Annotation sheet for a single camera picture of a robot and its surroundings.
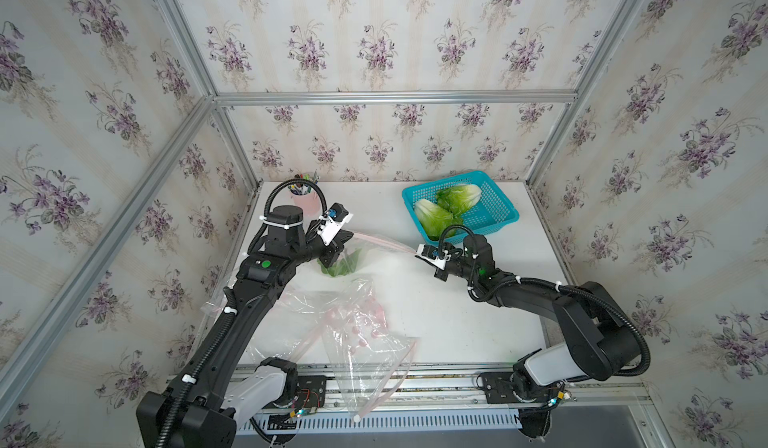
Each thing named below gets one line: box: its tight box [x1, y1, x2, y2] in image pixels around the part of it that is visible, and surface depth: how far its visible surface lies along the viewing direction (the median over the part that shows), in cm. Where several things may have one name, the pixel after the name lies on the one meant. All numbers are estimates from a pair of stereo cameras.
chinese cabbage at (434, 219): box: [414, 199, 457, 240], surface depth 102 cm
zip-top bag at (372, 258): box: [316, 233, 436, 280], surface depth 90 cm
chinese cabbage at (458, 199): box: [436, 184, 482, 225], surface depth 107 cm
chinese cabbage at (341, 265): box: [316, 248, 361, 277], surface depth 88 cm
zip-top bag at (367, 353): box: [318, 277, 417, 421], surface depth 79 cm
